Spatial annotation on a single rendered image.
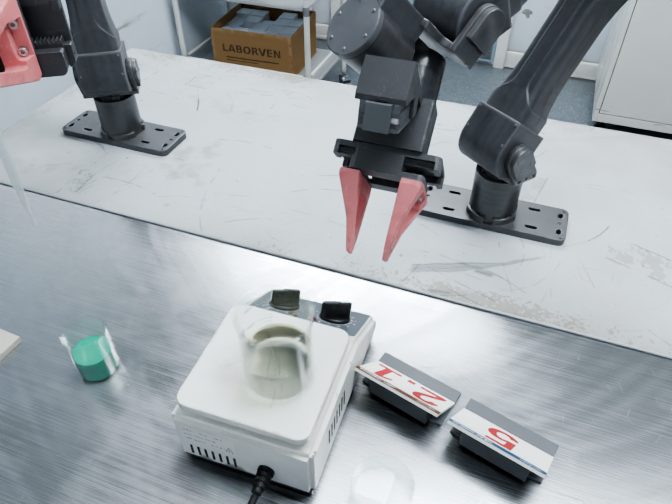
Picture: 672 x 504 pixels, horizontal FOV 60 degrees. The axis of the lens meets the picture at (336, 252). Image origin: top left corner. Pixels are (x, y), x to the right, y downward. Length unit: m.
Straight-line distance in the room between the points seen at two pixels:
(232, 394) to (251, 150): 0.52
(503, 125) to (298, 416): 0.42
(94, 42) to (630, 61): 2.32
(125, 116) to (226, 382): 0.58
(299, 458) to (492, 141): 0.42
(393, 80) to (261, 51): 2.30
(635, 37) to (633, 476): 2.35
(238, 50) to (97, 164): 1.91
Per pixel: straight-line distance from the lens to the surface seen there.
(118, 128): 1.00
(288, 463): 0.51
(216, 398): 0.51
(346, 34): 0.54
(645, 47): 2.84
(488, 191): 0.77
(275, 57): 2.76
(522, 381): 0.64
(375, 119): 0.48
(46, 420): 0.65
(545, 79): 0.73
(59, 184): 0.95
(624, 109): 2.95
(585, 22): 0.74
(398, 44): 0.54
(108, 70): 0.94
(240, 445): 0.52
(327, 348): 0.53
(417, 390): 0.59
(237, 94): 1.12
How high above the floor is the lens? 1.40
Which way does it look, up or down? 42 degrees down
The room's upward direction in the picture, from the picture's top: straight up
